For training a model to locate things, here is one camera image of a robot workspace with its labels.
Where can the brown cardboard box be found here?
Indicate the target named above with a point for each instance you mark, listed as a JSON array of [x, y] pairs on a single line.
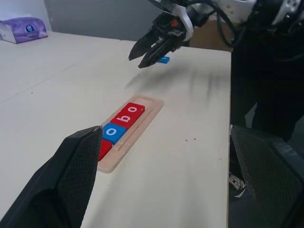
[[209, 35]]

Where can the red letter tile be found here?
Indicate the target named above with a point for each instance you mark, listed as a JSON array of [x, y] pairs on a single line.
[[133, 109], [124, 121], [104, 149]]

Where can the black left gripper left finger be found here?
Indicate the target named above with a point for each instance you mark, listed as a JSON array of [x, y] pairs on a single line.
[[59, 180]]

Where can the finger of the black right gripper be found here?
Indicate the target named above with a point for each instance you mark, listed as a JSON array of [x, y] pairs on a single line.
[[145, 45], [159, 52]]

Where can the black robot body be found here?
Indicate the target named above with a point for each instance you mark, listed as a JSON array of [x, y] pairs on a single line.
[[273, 83]]

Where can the purple tissue box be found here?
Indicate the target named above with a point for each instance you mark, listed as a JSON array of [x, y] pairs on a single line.
[[23, 29]]

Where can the black white printed floor object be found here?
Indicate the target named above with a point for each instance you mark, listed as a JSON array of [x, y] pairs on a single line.
[[237, 184]]

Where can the wooden letter tray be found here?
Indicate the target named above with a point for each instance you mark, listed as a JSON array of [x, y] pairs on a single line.
[[145, 111]]

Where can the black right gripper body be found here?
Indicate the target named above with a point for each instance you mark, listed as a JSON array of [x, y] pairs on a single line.
[[169, 28]]

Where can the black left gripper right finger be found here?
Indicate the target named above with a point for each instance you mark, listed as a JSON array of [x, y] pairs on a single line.
[[273, 180]]

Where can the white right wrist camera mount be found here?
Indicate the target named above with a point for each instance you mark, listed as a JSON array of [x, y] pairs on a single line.
[[187, 23]]

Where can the blue letter tile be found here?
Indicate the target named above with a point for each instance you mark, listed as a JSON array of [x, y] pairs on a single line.
[[165, 60], [115, 133]]

